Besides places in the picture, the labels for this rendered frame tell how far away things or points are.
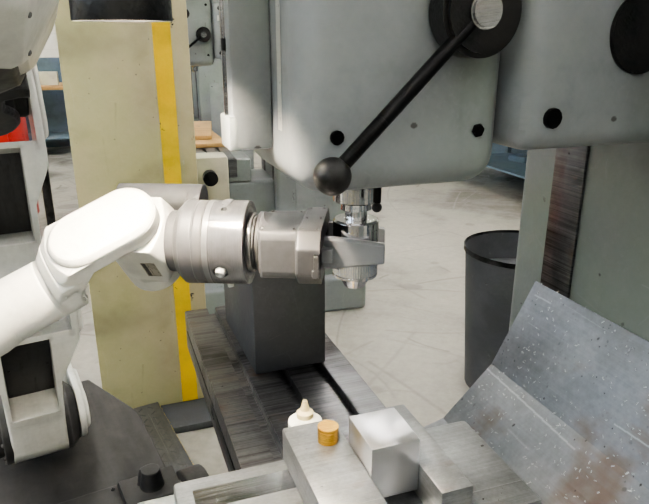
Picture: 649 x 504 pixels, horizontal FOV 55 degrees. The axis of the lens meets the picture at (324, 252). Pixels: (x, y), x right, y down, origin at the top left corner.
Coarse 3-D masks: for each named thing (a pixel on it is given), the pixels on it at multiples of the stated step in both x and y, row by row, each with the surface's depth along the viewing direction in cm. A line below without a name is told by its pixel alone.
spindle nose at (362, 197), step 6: (348, 192) 61; (354, 192) 61; (360, 192) 61; (366, 192) 61; (372, 192) 61; (336, 198) 62; (342, 198) 61; (348, 198) 61; (354, 198) 61; (360, 198) 61; (366, 198) 61; (372, 198) 61; (342, 204) 62; (348, 204) 61; (354, 204) 61; (360, 204) 61; (366, 204) 61; (372, 204) 62
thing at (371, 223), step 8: (336, 216) 64; (344, 216) 64; (368, 216) 64; (336, 224) 63; (344, 224) 62; (352, 224) 62; (360, 224) 62; (368, 224) 62; (376, 224) 63; (344, 232) 62; (352, 232) 62; (360, 232) 62; (368, 232) 62
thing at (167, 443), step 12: (144, 408) 185; (156, 408) 185; (144, 420) 179; (156, 420) 179; (168, 420) 180; (156, 432) 174; (168, 432) 174; (156, 444) 169; (168, 444) 169; (180, 444) 169; (168, 456) 164; (180, 456) 164; (180, 468) 159
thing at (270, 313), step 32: (224, 288) 117; (256, 288) 96; (288, 288) 98; (320, 288) 100; (256, 320) 97; (288, 320) 99; (320, 320) 101; (256, 352) 99; (288, 352) 101; (320, 352) 103
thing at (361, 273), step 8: (336, 232) 63; (376, 232) 63; (368, 240) 63; (376, 240) 64; (336, 272) 64; (344, 272) 64; (352, 272) 63; (360, 272) 63; (368, 272) 64; (376, 272) 65; (344, 280) 64; (352, 280) 64; (360, 280) 64; (368, 280) 64
